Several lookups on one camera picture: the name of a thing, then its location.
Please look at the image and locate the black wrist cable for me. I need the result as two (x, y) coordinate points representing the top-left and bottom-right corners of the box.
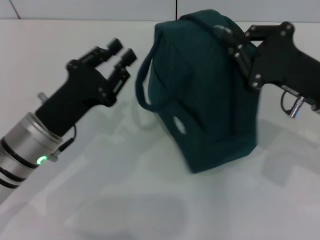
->
(279, 88), (308, 119)
(50, 124), (78, 163)

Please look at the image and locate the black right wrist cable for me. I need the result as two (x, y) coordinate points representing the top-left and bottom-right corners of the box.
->
(279, 88), (308, 119)

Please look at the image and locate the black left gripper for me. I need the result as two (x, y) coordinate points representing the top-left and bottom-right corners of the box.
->
(34, 38), (138, 138)

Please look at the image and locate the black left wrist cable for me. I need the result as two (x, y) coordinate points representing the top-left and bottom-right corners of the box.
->
(50, 124), (78, 163)

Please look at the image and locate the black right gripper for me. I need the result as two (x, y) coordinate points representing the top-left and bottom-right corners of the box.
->
(215, 21), (320, 106)

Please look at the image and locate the dark teal fabric bag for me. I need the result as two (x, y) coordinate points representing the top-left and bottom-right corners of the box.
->
(134, 9), (261, 175)

